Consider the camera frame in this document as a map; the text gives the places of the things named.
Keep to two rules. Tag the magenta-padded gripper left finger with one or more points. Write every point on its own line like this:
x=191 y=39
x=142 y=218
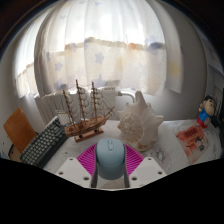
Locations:
x=75 y=170

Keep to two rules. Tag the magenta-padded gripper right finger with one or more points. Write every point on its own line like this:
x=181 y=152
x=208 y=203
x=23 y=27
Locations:
x=146 y=170

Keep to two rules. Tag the light blue computer mouse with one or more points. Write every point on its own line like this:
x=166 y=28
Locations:
x=110 y=160

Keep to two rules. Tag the white printed tablecloth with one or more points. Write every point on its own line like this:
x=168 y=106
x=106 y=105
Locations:
x=166 y=151

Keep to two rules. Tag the black keyboard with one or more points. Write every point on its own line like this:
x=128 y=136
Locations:
x=45 y=143

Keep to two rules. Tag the wooden model sailing ship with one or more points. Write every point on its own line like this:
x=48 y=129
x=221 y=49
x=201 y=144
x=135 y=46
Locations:
x=85 y=127

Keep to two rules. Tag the large white conch shell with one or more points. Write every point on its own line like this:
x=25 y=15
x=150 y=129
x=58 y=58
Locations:
x=140 y=125

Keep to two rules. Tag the wooden chair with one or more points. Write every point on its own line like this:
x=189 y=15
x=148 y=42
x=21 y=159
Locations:
x=19 y=130

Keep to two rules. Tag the white radiator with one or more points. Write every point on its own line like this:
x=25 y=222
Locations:
x=48 y=106

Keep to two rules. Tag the cartoon boy figurine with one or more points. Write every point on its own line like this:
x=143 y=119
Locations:
x=205 y=113

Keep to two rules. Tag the white star-print curtain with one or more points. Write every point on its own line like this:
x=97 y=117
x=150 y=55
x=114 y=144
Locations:
x=110 y=40

